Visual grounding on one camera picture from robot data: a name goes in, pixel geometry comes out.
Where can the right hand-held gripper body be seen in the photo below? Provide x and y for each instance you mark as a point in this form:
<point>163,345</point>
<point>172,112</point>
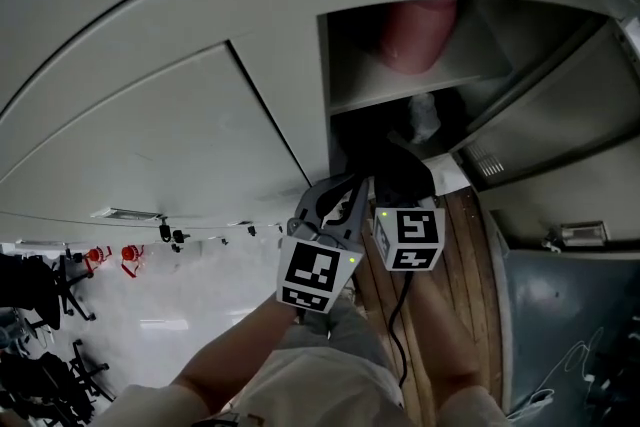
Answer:
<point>415,230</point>

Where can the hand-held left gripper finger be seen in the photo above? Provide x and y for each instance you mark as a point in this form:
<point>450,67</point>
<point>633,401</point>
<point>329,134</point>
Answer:
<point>356,220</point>
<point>310,202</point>

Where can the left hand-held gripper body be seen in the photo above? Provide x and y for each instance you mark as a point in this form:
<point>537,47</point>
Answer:
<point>310,270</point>

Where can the black umbrella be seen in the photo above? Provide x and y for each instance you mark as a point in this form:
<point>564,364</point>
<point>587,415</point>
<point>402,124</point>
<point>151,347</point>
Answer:
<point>400,175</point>

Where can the grey metal locker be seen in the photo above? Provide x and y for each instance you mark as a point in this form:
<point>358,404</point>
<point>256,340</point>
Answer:
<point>150,115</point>

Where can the person's right forearm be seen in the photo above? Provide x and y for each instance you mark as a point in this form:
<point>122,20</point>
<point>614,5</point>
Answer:
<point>440,340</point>

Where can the person's left forearm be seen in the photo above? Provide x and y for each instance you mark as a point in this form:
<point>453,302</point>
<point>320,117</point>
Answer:
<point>235,350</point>

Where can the wooden slat pallet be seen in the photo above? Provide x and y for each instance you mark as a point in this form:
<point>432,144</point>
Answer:
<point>465,275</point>

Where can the small white bottle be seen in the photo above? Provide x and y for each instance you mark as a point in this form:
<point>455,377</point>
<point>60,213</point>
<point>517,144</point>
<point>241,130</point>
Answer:
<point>424,120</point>

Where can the person's beige clothing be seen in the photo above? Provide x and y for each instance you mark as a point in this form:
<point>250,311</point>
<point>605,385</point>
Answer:
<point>320,380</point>

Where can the black office chair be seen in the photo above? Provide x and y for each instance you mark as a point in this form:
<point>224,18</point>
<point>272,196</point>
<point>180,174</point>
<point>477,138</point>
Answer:
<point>30,285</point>
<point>50,375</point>

